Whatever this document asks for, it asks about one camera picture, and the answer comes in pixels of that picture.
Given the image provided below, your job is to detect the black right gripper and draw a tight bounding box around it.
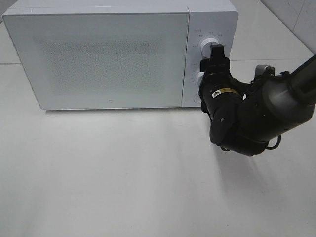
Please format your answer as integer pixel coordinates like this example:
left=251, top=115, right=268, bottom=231
left=198, top=44, right=247, bottom=119

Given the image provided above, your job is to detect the white microwave knob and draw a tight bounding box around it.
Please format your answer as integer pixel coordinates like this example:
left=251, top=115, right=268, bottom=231
left=200, top=36, right=220, bottom=58
left=196, top=72, right=204, bottom=87

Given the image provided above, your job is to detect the white round door button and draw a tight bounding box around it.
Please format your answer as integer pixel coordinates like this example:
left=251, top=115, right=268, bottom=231
left=194, top=93, right=201, bottom=104

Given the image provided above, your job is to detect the white microwave door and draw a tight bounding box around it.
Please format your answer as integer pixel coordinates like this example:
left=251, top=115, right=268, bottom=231
left=1, top=12, right=191, bottom=111

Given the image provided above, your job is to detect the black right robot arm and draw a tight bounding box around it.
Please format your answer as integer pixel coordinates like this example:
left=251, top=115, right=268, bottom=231
left=198, top=45, right=316, bottom=156

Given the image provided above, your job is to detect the white microwave oven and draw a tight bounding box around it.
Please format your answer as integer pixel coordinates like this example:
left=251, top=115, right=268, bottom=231
left=1, top=6, right=239, bottom=111

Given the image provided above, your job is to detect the black camera cable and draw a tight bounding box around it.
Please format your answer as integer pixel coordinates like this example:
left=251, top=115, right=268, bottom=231
left=219, top=134, right=282, bottom=152

